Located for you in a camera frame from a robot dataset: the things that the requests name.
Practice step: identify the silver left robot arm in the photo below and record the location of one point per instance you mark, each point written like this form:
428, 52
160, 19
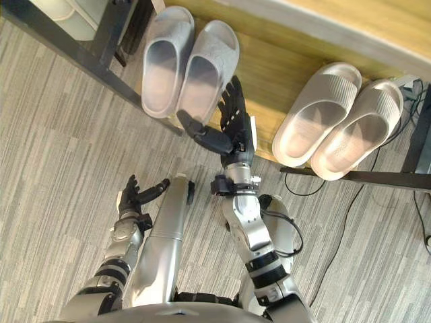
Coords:
121, 235

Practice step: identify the wooden shoe rack black frame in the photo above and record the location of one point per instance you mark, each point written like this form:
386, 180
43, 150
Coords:
269, 67

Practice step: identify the beige ribbed slipper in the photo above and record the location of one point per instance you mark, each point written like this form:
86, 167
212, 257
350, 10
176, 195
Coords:
357, 138
313, 117

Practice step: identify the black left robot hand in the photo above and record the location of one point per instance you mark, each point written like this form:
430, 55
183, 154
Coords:
132, 198

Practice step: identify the grey-blue slipper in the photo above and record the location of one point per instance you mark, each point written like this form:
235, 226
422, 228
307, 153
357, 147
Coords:
165, 64
208, 64

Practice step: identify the silver robot torso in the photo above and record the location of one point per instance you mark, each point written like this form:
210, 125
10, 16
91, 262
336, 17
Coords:
161, 313

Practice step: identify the white storage box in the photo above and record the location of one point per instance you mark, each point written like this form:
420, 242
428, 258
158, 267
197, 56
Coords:
72, 17

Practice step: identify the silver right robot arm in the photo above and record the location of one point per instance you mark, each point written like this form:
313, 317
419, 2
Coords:
247, 215

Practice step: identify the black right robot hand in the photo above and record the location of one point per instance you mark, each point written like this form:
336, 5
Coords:
232, 124

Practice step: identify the silver left robot leg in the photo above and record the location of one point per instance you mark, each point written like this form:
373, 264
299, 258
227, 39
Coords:
168, 228

